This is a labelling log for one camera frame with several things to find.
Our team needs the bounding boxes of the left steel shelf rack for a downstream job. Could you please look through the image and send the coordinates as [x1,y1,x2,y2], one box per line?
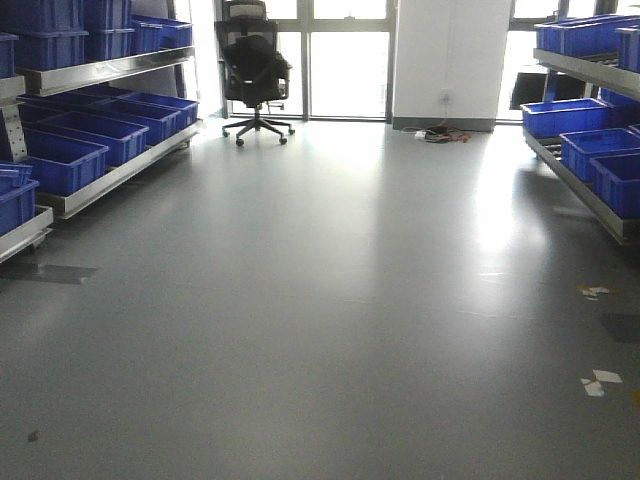
[0,45,204,266]

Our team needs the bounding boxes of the steel shelf rack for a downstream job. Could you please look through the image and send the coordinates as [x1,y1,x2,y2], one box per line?
[0,45,204,266]
[524,48,639,245]

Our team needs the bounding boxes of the right steel shelf rack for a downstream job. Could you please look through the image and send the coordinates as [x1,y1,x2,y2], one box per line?
[524,48,639,245]

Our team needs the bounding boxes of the blue crates upper left shelf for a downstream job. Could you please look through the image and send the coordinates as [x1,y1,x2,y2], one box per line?
[1,1,193,79]

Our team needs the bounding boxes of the blue crates shelf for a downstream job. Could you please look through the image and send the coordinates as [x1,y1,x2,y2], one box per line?
[1,1,193,79]
[534,14,639,72]

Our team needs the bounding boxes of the blue crates upper right shelf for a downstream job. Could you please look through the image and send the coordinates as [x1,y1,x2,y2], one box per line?
[534,14,639,72]

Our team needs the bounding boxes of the black office chair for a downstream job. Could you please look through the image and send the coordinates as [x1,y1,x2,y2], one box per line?
[215,1,295,147]

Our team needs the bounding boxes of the blue crate left lower far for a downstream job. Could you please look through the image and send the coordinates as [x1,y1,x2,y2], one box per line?
[119,92,198,130]

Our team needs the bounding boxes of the blue crate right lower far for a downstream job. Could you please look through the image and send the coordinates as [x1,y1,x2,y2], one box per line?
[520,98,615,139]

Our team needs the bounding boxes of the blue crate left lower front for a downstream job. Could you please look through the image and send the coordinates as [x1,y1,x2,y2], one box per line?
[24,128,108,196]

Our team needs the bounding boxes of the blue crate right lower middle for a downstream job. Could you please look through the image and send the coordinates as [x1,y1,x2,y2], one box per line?
[560,128,639,183]

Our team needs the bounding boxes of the blue crate right lower near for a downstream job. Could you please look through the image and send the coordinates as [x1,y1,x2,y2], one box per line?
[590,153,639,220]

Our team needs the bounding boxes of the blue crate near left edge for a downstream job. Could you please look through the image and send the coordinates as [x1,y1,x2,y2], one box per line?
[0,162,39,235]

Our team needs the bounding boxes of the white paper scraps floor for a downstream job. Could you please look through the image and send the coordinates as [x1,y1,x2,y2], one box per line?
[580,369,623,398]

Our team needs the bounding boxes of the power strip with cables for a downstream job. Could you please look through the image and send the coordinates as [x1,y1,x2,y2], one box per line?
[401,125,471,144]

